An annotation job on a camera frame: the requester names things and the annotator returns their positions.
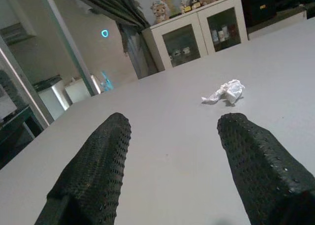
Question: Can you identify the white box container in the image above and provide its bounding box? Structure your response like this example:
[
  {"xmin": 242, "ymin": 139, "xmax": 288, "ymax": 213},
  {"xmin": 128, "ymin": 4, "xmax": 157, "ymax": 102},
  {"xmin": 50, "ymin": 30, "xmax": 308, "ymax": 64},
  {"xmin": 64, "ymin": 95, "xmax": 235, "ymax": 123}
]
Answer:
[{"xmin": 64, "ymin": 77, "xmax": 91, "ymax": 104}]

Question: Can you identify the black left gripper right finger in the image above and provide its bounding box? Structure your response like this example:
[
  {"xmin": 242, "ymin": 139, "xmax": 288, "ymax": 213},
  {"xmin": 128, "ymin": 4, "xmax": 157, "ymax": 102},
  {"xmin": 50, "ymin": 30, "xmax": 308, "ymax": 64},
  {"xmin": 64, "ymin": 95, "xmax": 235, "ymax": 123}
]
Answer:
[{"xmin": 217, "ymin": 112, "xmax": 315, "ymax": 225}]

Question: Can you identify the white glass-door cabinet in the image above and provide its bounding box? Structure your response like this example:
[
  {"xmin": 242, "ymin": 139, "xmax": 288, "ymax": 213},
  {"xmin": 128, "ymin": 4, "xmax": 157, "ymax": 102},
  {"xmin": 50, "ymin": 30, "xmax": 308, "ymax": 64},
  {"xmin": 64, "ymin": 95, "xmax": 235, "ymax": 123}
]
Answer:
[{"xmin": 142, "ymin": 0, "xmax": 249, "ymax": 71}]

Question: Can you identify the crumpled white tissue paper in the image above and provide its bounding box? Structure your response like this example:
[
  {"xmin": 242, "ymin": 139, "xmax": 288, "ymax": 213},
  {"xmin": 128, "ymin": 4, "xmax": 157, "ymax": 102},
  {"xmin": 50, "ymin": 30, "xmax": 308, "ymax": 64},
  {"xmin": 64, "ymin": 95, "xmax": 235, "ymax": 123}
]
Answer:
[{"xmin": 201, "ymin": 79, "xmax": 246, "ymax": 106}]

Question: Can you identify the silver rubbish bin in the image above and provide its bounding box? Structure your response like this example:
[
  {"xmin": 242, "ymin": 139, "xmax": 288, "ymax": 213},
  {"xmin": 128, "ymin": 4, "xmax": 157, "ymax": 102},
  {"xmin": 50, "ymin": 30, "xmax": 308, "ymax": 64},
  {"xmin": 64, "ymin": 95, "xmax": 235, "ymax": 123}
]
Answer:
[{"xmin": 33, "ymin": 75, "xmax": 70, "ymax": 120}]

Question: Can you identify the black speaker box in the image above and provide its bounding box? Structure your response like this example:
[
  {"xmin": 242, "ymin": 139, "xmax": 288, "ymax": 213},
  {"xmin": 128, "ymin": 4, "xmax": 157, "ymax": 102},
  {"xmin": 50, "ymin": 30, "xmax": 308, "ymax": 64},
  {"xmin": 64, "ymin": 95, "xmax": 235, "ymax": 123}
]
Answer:
[{"xmin": 240, "ymin": 0, "xmax": 278, "ymax": 28}]

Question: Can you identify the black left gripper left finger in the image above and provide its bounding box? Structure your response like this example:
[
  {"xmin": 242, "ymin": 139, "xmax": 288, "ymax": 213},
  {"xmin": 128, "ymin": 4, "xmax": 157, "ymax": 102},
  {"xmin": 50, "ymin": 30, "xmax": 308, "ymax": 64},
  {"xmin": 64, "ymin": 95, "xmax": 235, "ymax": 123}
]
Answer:
[{"xmin": 33, "ymin": 112, "xmax": 132, "ymax": 225}]

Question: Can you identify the beige teddy bear with bonnet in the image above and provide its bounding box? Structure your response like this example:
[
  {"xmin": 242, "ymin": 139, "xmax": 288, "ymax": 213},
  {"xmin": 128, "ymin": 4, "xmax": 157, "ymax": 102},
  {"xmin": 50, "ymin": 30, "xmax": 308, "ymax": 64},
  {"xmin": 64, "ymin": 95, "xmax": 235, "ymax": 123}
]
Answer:
[{"xmin": 150, "ymin": 0, "xmax": 171, "ymax": 25}]

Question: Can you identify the dark green curtain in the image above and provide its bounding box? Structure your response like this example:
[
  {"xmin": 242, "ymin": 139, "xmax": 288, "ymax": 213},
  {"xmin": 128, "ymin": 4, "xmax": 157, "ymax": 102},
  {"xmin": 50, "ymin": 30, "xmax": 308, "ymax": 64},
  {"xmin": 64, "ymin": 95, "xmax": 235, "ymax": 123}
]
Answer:
[{"xmin": 70, "ymin": 0, "xmax": 151, "ymax": 30}]

